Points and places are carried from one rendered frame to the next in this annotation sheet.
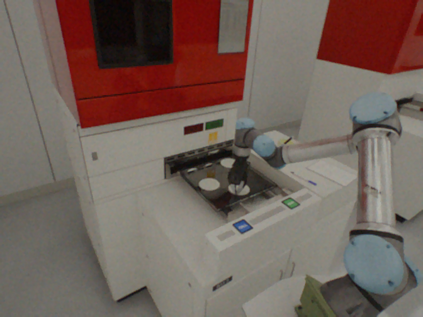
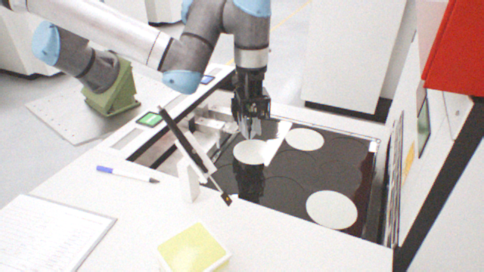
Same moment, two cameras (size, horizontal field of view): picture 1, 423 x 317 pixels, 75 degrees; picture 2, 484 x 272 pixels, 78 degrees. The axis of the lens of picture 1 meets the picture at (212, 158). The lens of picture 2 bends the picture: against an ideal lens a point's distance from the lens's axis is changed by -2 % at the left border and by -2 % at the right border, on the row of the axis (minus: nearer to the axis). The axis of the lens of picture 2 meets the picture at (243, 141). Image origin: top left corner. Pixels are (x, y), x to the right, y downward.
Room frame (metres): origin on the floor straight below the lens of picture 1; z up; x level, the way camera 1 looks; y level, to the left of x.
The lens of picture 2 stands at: (1.58, -0.46, 1.37)
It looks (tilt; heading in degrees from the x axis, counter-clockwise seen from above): 36 degrees down; 150
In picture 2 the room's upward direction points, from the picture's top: straight up
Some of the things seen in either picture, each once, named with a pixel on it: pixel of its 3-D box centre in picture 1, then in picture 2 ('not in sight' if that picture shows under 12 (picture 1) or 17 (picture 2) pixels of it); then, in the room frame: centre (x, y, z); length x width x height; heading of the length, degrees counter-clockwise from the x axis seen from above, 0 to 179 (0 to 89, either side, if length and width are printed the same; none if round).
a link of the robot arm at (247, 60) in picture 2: (241, 148); (252, 54); (1.04, -0.12, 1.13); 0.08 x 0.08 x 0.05
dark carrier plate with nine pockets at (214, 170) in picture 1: (225, 178); (294, 163); (1.16, -0.08, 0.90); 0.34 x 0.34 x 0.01; 36
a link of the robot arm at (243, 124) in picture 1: (244, 132); (250, 17); (1.04, -0.13, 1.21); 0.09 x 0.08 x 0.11; 31
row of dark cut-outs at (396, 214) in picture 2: (201, 150); (399, 163); (1.33, 0.06, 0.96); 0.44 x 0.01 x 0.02; 126
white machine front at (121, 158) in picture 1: (170, 147); (413, 101); (1.23, 0.21, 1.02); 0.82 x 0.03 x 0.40; 126
